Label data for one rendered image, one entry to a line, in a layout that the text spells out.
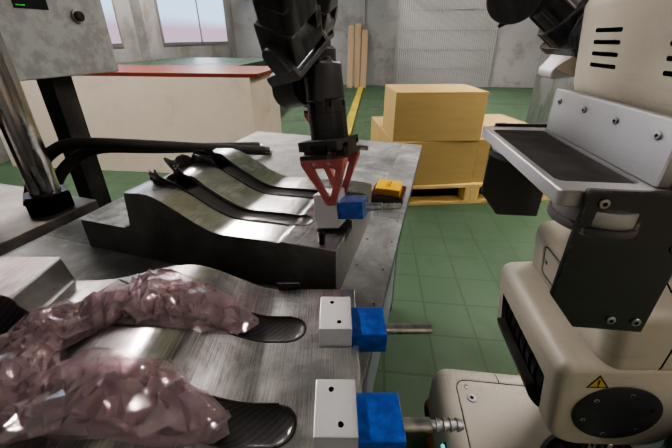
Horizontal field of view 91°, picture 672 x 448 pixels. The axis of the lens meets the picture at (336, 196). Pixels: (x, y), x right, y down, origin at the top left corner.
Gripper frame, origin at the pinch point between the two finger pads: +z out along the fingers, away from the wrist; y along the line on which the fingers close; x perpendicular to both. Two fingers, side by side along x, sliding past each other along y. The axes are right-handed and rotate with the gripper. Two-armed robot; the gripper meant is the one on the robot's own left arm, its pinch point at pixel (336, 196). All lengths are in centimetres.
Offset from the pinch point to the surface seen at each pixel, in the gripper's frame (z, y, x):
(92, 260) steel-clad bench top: 8.5, 9.7, -44.6
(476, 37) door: -165, -921, 87
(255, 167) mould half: -3.1, -15.2, -23.5
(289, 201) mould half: 2.5, -6.4, -11.7
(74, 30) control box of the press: -42, -25, -79
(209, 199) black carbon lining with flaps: -0.1, 0.7, -23.9
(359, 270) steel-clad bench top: 14.1, -2.6, 1.9
